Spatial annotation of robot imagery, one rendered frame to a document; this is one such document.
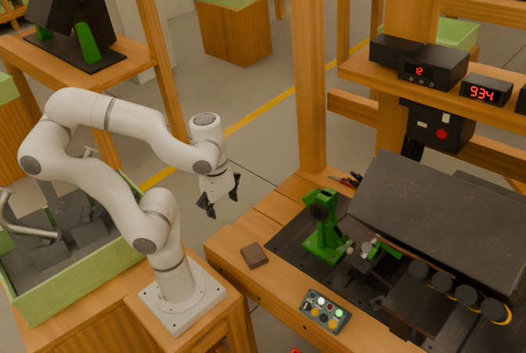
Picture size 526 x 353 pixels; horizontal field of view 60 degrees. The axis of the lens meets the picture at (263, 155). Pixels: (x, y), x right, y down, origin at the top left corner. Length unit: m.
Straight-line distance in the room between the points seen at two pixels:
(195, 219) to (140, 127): 2.09
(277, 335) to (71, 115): 1.76
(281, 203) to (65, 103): 1.06
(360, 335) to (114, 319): 0.96
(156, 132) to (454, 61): 0.85
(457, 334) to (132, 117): 1.16
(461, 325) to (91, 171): 1.22
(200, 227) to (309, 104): 1.56
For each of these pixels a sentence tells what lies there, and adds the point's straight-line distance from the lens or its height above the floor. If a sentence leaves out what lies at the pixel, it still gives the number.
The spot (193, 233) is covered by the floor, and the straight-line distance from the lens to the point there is 3.16.
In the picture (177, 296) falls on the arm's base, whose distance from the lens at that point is 1.69.
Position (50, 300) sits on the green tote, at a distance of 1.95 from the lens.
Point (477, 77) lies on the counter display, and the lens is 1.42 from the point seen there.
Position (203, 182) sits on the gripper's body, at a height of 1.43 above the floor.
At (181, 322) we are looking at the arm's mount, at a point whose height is 0.88.
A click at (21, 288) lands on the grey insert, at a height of 0.85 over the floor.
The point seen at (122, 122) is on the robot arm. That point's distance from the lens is 1.22.
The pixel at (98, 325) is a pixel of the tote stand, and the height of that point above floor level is 0.73.
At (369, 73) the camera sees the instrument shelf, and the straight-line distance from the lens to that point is 1.51.
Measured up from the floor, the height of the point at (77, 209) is 0.97.
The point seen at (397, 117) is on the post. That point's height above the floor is 1.34.
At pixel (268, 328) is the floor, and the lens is 2.65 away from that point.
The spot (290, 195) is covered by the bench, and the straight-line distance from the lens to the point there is 2.02.
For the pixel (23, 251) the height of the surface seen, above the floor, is 0.91.
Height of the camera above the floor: 2.26
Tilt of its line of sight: 38 degrees down
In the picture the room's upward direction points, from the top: 7 degrees counter-clockwise
